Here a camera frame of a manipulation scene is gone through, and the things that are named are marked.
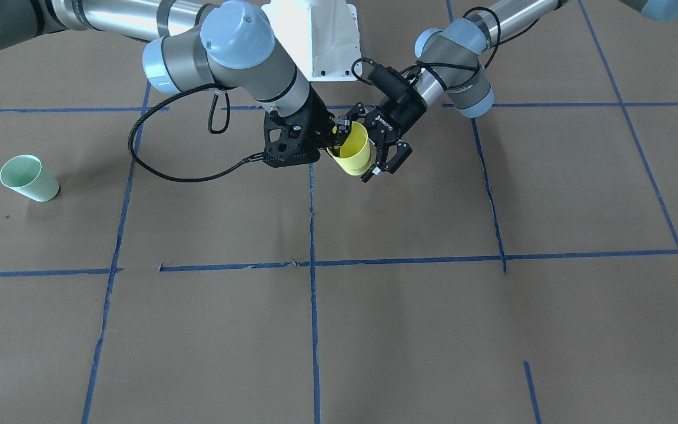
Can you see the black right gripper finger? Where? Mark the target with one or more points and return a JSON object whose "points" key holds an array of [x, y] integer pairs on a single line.
{"points": [[335, 142], [341, 125]]}

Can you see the green cup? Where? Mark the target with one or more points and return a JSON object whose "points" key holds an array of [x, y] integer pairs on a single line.
{"points": [[27, 175]]}

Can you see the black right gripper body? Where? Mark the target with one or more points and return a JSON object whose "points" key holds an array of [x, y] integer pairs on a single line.
{"points": [[318, 119]]}

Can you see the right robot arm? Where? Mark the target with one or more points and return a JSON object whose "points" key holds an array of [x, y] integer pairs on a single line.
{"points": [[272, 51]]}

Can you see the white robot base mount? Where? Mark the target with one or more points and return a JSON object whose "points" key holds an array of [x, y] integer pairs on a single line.
{"points": [[322, 37]]}

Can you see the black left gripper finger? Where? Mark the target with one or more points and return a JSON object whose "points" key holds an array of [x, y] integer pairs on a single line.
{"points": [[367, 115], [388, 158]]}

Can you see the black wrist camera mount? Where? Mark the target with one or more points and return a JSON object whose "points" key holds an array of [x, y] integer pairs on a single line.
{"points": [[277, 152]]}

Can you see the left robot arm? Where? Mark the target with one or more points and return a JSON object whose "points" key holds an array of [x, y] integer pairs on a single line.
{"points": [[448, 63]]}

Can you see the yellow cup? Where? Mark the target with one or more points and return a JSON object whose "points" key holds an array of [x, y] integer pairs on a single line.
{"points": [[354, 157]]}

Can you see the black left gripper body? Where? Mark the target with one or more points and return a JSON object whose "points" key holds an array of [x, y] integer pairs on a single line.
{"points": [[398, 115]]}

